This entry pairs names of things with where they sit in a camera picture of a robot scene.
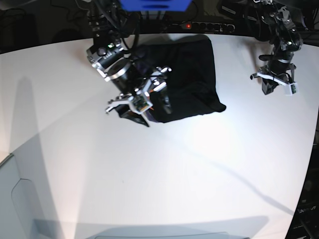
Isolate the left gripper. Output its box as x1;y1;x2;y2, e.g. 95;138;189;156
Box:
250;63;296;95

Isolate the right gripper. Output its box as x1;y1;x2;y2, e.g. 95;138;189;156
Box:
105;66;172;127

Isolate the black T-shirt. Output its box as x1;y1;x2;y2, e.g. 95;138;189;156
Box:
133;34;226;123

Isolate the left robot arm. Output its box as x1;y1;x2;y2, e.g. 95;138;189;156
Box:
244;0;303;96

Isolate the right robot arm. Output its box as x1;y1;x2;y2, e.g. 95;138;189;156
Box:
86;0;172;126

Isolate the blue box overhead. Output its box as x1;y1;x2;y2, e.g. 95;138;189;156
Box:
120;0;191;11

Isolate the black box with OpenArm label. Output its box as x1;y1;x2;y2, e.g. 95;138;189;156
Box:
286;168;319;239

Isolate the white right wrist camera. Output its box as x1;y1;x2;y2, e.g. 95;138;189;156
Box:
128;93;153;115

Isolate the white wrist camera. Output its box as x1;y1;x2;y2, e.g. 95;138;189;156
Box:
284;83;299;96
128;93;153;115

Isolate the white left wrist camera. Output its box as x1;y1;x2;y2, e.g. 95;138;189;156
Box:
284;83;299;96

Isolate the white power strip red switch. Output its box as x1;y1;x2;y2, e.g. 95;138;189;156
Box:
167;21;235;34

